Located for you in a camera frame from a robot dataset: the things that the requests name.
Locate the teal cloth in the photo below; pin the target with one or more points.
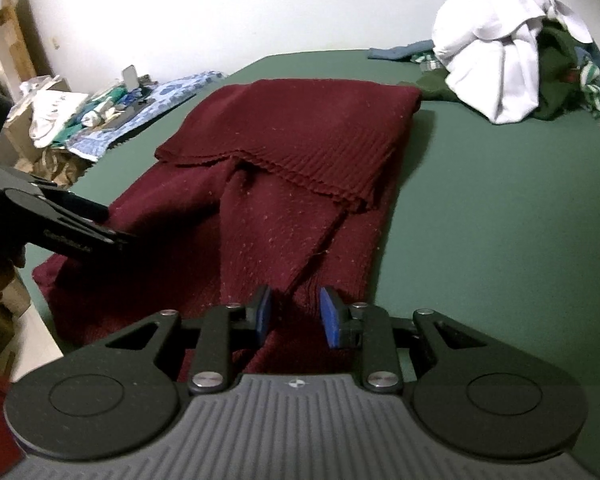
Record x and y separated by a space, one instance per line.
75 130

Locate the blue garment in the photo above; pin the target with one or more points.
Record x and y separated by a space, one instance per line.
395 52

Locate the white gloves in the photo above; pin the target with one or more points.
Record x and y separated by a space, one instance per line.
92 119

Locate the green felt table cover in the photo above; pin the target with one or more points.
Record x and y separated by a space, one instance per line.
480 210

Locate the wooden frame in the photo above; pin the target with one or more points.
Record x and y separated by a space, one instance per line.
10 45

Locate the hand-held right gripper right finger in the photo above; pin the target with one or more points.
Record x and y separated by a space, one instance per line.
330 317

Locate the cardboard box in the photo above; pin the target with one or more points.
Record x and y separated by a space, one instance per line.
17 135
0 310

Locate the dark green garment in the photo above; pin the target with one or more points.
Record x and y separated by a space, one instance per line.
555 75

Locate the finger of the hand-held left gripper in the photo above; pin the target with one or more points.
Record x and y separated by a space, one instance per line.
80 240

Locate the blue white patterned towel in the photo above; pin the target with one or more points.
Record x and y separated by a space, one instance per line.
170 92

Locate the maroon knit sweater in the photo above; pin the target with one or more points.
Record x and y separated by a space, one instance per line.
290 125

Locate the green white striped garment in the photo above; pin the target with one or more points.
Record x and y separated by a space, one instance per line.
592 87

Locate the phone on black stand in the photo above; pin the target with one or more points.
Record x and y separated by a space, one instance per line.
130 76

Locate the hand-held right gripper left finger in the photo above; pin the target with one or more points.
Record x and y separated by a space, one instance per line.
264 310

